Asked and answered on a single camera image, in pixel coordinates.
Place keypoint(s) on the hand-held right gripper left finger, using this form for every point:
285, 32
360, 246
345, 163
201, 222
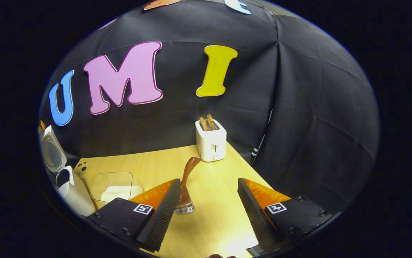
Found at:
164, 211

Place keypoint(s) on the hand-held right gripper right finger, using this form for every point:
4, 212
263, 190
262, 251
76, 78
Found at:
252, 211

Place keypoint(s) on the brown wooden spoon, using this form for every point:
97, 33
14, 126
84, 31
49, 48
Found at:
188, 172

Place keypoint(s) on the white rice cooker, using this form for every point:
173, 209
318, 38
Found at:
73, 195

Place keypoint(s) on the clear plastic container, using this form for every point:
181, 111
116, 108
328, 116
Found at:
111, 181

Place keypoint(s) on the black stand pole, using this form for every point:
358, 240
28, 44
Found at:
261, 139

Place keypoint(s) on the white toaster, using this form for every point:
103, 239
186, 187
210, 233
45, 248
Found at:
211, 145

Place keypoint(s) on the toast slice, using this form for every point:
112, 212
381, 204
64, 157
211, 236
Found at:
211, 122
203, 124

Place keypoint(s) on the black backdrop cloth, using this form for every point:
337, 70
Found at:
299, 107

